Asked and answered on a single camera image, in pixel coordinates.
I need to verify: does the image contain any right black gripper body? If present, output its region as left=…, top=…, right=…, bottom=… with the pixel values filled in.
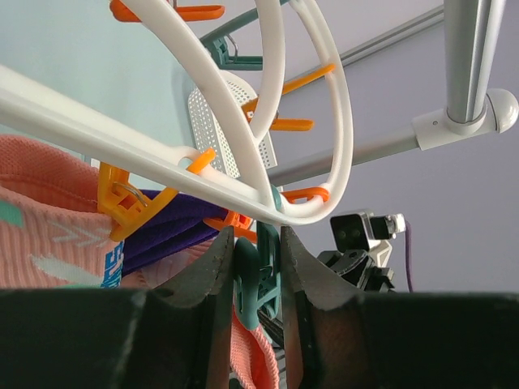
left=317, top=250, right=394, bottom=293

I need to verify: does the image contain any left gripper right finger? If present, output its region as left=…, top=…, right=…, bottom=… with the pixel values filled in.
left=281, top=227, right=518, bottom=388

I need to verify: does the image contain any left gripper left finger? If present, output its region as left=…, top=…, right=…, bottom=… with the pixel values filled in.
left=1, top=228, right=234, bottom=388

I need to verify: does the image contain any pink sock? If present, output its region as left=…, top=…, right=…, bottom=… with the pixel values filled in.
left=1, top=135, right=279, bottom=388

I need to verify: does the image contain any white round clip hanger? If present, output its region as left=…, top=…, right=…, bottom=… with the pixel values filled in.
left=1, top=1, right=354, bottom=238

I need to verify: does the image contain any purple cloth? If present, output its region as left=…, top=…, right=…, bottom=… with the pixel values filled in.
left=122, top=194, right=228, bottom=276

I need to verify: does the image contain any white silver clothes rack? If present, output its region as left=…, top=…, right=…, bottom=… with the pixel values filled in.
left=267, top=0, right=519, bottom=187

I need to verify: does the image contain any white plastic basket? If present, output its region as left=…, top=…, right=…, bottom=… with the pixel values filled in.
left=187, top=71, right=279, bottom=179

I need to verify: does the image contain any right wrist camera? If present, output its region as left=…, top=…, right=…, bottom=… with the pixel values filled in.
left=330, top=210, right=406, bottom=267

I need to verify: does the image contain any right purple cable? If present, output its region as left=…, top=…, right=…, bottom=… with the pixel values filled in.
left=403, top=224, right=415, bottom=293

